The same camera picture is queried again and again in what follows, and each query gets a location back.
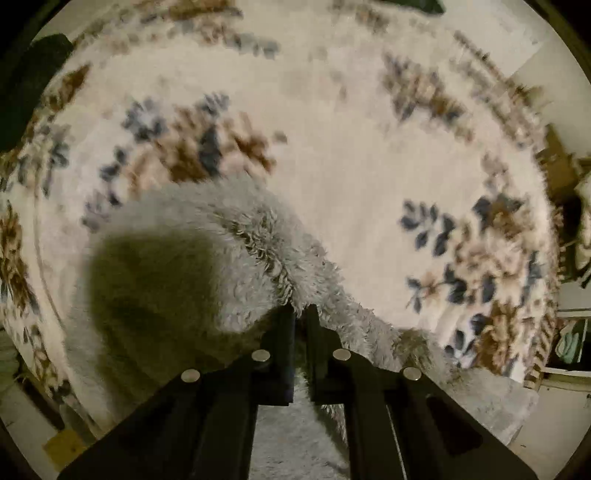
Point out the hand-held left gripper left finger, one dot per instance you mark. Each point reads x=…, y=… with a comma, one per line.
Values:
x=278, y=364

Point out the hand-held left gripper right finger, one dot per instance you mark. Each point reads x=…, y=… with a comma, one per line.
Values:
x=319, y=364

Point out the floral printed blanket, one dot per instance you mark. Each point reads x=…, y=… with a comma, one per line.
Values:
x=332, y=129

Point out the green cloth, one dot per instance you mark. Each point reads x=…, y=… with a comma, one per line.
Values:
x=571, y=344

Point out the white cloth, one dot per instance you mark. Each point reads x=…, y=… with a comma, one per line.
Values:
x=582, y=221

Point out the cardboard box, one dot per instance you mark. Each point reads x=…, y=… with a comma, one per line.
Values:
x=558, y=161

